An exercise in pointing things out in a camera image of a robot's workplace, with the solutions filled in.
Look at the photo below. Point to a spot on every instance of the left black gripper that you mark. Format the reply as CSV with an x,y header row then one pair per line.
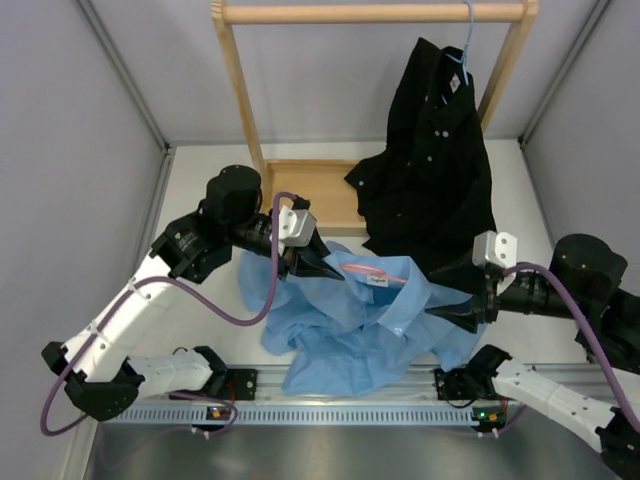
x,y
310,260

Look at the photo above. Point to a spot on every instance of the light blue shirt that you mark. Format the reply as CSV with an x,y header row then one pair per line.
x,y
352,323

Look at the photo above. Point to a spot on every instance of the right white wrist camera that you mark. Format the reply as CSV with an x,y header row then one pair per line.
x,y
494,253

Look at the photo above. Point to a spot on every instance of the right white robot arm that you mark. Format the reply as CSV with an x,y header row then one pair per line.
x,y
583,284

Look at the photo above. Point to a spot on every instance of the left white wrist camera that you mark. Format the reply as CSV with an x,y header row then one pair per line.
x,y
295,227

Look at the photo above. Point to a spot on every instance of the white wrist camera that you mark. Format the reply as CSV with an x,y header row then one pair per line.
x,y
295,227
494,253

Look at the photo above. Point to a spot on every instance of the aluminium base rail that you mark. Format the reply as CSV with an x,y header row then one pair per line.
x,y
324,380

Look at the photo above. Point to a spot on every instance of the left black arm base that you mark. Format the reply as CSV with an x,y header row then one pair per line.
x,y
240,384

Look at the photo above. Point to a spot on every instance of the pink wire hanger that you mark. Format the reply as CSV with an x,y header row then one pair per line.
x,y
373,275

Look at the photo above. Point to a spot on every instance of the grey slotted cable duct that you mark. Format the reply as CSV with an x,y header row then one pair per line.
x,y
177,413

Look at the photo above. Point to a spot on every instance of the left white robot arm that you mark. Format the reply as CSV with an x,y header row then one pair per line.
x,y
96,368

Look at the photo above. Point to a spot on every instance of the blue wire hanger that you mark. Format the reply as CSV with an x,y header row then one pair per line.
x,y
460,74

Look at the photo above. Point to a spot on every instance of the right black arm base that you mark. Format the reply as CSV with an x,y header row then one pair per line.
x,y
453,388

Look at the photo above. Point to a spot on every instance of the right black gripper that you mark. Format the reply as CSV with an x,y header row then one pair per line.
x,y
469,313

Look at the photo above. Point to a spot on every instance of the aluminium frame rail left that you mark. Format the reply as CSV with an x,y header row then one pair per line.
x,y
165,151

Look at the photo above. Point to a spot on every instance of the black shirt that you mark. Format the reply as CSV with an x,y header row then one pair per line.
x,y
428,194

